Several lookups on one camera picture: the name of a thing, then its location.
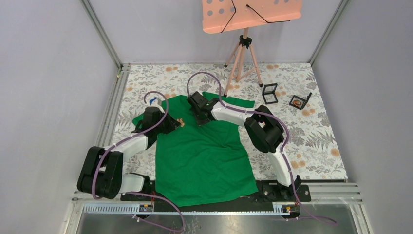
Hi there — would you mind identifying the pink music stand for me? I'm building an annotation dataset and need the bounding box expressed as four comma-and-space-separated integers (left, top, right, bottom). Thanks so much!
201, 0, 303, 97

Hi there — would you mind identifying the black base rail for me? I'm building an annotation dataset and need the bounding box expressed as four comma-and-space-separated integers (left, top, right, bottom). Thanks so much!
120, 180, 298, 212

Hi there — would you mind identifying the green t-shirt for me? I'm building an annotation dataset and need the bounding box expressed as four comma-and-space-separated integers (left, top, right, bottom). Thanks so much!
127, 95, 258, 207

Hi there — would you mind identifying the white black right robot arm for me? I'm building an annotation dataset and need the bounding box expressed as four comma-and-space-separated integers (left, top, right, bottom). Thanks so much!
187, 92, 301, 201

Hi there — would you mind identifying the floral table mat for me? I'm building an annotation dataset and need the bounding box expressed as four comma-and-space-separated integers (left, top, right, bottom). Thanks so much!
112, 63, 348, 180

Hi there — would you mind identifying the black display box frame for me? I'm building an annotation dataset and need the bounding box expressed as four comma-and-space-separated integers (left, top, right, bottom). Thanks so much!
262, 83, 278, 104

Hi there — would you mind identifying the black box with ring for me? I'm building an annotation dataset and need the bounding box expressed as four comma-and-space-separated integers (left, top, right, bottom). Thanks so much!
289, 92, 312, 110

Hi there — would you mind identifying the orange brooch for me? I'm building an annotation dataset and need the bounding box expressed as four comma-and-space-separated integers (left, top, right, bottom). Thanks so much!
177, 118, 185, 127

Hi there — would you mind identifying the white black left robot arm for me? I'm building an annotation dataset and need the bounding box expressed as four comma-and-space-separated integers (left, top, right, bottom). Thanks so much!
77, 107, 181, 200

